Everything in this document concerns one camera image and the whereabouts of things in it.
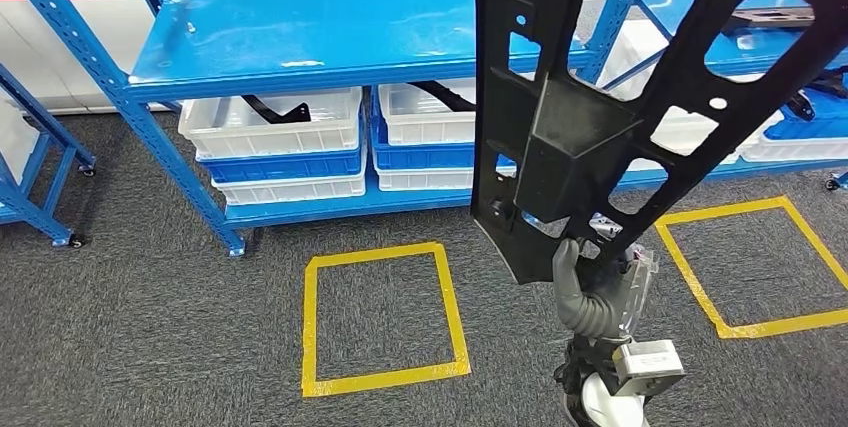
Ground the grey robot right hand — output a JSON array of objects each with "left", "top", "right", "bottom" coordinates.
[{"left": 552, "top": 238, "right": 661, "bottom": 340}]

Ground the black plastic mounting plate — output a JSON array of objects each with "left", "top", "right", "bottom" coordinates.
[
  {"left": 722, "top": 6, "right": 816, "bottom": 33},
  {"left": 470, "top": 0, "right": 848, "bottom": 286}
]

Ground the black curved plastic part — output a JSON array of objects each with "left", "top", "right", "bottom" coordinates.
[
  {"left": 784, "top": 66, "right": 848, "bottom": 122},
  {"left": 409, "top": 80, "right": 477, "bottom": 114},
  {"left": 240, "top": 93, "right": 313, "bottom": 126}
]

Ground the blue plastic crate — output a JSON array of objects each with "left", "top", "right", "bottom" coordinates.
[
  {"left": 761, "top": 82, "right": 848, "bottom": 144},
  {"left": 196, "top": 145, "right": 368, "bottom": 185},
  {"left": 369, "top": 89, "right": 518, "bottom": 172}
]

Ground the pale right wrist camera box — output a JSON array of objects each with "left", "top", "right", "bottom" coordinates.
[{"left": 610, "top": 339, "right": 687, "bottom": 399}]

